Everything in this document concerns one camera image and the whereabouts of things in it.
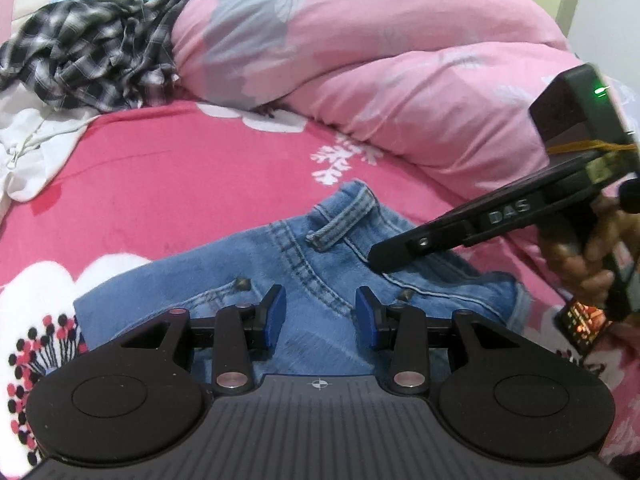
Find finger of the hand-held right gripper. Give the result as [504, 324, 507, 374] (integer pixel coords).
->
[369, 207, 477, 274]

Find person's right hand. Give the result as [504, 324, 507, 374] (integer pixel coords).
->
[541, 194, 640, 307]

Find blue denim jeans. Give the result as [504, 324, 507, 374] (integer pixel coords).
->
[74, 180, 532, 376]

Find pink floral blanket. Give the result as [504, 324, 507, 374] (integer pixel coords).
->
[0, 100, 640, 471]

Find small lit screen device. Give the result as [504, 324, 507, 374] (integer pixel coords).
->
[557, 299, 614, 357]

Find light pink quilt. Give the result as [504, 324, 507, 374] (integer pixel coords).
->
[171, 0, 640, 221]

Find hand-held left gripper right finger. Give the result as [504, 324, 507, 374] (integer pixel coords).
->
[355, 286, 511, 395]

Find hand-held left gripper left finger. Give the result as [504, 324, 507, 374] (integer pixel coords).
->
[122, 284, 287, 395]

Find black and white plaid shirt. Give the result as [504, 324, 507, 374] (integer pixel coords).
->
[0, 0, 196, 113]

